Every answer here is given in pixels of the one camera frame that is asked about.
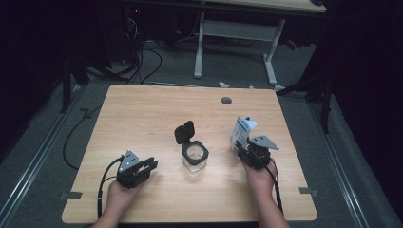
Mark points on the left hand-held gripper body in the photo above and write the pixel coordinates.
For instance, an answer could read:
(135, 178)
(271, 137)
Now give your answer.
(130, 175)

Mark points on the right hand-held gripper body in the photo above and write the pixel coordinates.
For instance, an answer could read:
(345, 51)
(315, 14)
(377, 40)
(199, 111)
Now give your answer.
(258, 156)

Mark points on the white and blue bag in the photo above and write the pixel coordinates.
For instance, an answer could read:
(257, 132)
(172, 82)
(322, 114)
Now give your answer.
(241, 131)

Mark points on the clear jar with black lid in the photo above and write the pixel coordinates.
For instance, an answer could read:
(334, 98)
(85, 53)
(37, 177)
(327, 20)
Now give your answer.
(195, 158)

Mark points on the person's right hand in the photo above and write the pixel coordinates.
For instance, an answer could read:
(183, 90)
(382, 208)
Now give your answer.
(261, 180)

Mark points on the person's left hand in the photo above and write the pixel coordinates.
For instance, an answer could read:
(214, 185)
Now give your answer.
(120, 198)

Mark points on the grey tape piece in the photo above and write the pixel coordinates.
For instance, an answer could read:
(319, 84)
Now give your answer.
(308, 191)
(71, 195)

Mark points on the white scrap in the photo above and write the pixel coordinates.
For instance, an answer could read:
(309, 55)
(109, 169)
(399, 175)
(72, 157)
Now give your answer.
(223, 84)

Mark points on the black metal stand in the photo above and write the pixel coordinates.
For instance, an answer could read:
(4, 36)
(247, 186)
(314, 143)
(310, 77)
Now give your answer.
(66, 91)
(325, 110)

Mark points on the small red object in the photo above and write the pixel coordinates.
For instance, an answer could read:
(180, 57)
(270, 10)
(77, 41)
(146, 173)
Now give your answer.
(292, 45)

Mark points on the desk with white legs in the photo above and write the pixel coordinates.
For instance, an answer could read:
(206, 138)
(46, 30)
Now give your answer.
(236, 30)

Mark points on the metal floor rail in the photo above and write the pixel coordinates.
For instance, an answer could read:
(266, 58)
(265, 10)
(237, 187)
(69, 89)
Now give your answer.
(335, 152)
(38, 158)

